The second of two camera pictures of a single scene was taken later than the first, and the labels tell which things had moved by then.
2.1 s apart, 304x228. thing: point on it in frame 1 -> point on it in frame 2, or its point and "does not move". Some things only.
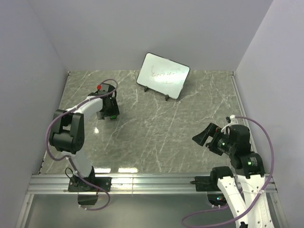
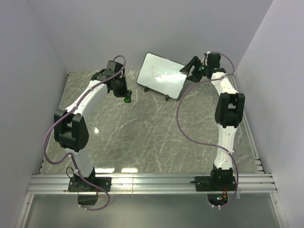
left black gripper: (114, 110) -> (122, 93)
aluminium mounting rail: (134, 185) does not move
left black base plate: (80, 184) does not move
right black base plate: (208, 183) does not move
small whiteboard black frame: (163, 75) does not move
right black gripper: (212, 129) -> (194, 62)
